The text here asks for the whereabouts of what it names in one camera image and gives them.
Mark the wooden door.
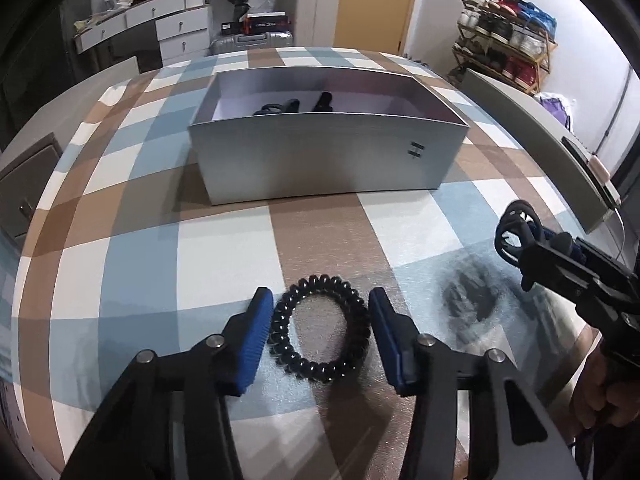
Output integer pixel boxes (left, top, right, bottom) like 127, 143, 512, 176
332, 0, 424, 54

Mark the black red long box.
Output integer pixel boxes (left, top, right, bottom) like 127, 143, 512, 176
244, 12, 291, 34

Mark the thin dark pole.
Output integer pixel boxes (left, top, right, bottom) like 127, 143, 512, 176
602, 64, 636, 154

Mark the silver suitcase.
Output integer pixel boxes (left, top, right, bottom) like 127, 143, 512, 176
208, 30, 296, 57

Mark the black phone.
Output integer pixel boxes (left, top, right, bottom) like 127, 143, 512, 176
561, 136, 624, 209

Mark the white suitcase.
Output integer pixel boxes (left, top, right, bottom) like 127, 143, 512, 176
282, 0, 342, 49

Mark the wooden shoe rack with shoes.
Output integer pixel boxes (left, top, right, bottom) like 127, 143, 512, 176
447, 0, 559, 97

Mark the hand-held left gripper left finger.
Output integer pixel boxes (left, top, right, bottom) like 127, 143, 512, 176
60, 286, 275, 480

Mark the person's dark sleeved forearm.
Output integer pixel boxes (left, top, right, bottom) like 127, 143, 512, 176
574, 422, 640, 480

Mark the long grey cabinet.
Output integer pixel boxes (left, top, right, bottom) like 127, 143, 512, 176
459, 68, 622, 234

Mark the black ringed hair clip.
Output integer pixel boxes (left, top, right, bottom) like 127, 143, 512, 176
494, 201, 544, 267

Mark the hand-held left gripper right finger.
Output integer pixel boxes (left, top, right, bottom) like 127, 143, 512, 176
367, 287, 583, 480

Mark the silver rectangular box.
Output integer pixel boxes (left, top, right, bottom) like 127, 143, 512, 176
187, 65, 471, 206

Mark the person's right hand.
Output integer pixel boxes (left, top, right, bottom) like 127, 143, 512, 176
570, 354, 632, 429

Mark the black bead bracelet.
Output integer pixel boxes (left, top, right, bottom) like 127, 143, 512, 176
268, 273, 375, 386

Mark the purple bag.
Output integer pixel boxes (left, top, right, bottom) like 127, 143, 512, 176
539, 92, 572, 129

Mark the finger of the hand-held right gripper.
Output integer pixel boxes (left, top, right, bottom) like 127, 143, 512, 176
519, 241, 585, 292
540, 231, 603, 267

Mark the white desk with drawers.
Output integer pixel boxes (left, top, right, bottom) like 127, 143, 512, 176
73, 0, 211, 67

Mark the grey cabinet with keyhole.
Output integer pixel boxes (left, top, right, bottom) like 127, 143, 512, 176
0, 55, 139, 252

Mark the black looped hair clip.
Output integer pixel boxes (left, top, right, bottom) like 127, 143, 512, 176
252, 98, 301, 116

